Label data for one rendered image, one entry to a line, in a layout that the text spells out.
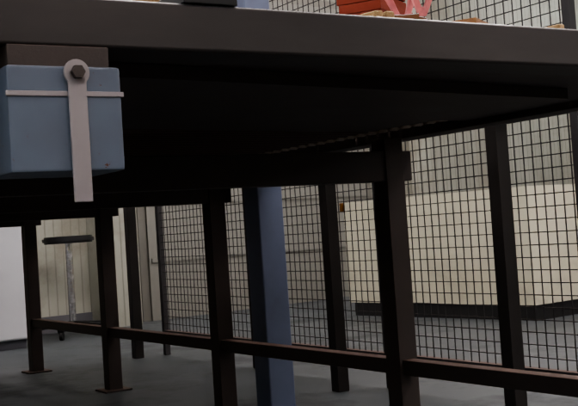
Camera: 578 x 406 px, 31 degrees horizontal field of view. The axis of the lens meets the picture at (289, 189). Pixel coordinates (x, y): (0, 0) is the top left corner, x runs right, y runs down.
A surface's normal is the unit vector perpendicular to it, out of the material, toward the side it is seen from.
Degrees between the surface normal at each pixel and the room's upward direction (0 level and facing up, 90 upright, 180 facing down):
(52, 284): 90
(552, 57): 90
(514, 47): 90
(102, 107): 90
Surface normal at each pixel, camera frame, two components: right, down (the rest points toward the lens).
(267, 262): 0.53, -0.07
